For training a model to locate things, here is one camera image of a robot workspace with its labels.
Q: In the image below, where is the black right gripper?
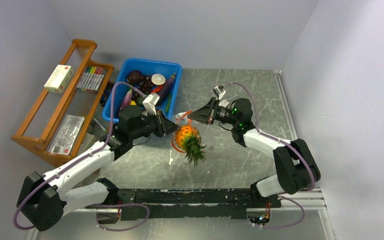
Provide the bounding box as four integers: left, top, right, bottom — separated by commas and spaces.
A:
187, 97, 239, 126

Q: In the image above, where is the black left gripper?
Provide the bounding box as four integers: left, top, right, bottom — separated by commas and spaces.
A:
130, 109, 181, 140

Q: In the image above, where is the clear zip top bag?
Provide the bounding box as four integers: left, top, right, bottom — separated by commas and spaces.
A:
171, 110, 198, 153

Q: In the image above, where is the orange toy pineapple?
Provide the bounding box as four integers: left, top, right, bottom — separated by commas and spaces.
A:
185, 128, 206, 167

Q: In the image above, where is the dark red toy fruit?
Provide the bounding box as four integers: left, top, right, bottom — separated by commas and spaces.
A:
126, 70, 144, 85

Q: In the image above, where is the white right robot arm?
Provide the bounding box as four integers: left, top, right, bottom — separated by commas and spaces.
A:
187, 97, 321, 207

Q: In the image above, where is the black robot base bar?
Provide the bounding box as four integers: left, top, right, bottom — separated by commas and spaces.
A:
84, 177, 282, 222

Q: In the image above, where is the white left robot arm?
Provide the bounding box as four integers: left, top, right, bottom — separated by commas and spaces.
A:
12, 106, 179, 232

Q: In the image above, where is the green toy pepper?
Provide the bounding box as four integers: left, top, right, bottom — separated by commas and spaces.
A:
165, 93, 172, 113

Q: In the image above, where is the orange toy carrot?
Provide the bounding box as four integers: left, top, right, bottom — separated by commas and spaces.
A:
151, 85, 164, 93

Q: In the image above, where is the dark toy grape bunch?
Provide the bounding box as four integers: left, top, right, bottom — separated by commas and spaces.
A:
137, 75, 154, 95

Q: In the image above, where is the blue plastic bin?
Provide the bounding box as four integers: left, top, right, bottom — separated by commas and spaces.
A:
101, 58, 183, 123

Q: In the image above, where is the coloured marker set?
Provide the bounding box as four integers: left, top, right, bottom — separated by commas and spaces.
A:
76, 66, 108, 93

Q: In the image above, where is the clear packaged item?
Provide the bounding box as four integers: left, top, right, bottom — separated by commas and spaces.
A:
48, 114, 85, 156

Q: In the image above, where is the wooden shelf rack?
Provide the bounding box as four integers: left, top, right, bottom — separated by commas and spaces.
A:
11, 38, 114, 167

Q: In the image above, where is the white cardboard box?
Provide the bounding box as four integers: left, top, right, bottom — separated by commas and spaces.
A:
43, 64, 74, 93

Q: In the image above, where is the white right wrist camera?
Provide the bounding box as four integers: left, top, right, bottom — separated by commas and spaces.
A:
213, 85, 226, 101

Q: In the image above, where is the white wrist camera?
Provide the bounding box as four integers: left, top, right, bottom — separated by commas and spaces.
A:
142, 92, 160, 115
213, 85, 226, 101

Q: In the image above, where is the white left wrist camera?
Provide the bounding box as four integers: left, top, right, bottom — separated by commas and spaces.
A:
142, 92, 160, 115

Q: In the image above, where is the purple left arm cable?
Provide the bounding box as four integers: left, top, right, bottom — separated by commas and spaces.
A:
12, 81, 151, 232

